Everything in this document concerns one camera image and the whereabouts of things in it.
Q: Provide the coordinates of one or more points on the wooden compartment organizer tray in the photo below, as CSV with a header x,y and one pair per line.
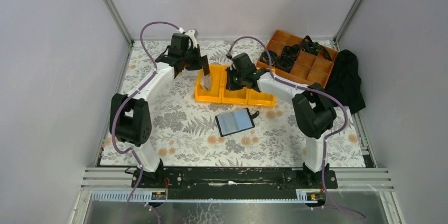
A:
x,y
308,68

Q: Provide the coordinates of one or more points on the black cloth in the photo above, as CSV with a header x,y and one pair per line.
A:
x,y
344,82

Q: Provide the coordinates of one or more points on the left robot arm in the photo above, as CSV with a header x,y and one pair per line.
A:
x,y
130,120

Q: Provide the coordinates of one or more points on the grey card in bin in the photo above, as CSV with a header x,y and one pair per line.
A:
x,y
203,83

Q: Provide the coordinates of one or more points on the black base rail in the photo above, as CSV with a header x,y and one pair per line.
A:
x,y
234,183

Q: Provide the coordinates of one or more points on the blue yellow rolled tie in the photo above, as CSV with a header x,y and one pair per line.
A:
x,y
268,57

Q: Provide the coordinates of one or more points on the dark floral rolled tie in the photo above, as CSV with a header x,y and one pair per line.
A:
x,y
285,63

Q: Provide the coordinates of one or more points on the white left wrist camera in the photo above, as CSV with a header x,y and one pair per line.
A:
x,y
192,34

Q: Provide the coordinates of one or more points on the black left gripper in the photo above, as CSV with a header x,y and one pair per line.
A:
x,y
187,59

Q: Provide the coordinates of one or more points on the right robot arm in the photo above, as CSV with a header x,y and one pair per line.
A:
x,y
314,112

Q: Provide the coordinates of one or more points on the black rolled tie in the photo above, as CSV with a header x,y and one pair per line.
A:
x,y
291,51

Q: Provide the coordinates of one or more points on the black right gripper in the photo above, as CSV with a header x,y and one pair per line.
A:
x,y
236,83

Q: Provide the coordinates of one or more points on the dark grey credit card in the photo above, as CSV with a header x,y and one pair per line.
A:
x,y
209,81

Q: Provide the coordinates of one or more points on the black leather card holder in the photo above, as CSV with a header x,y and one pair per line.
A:
x,y
235,121

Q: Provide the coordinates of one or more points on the dark green rolled tie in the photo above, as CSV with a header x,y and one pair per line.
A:
x,y
314,48

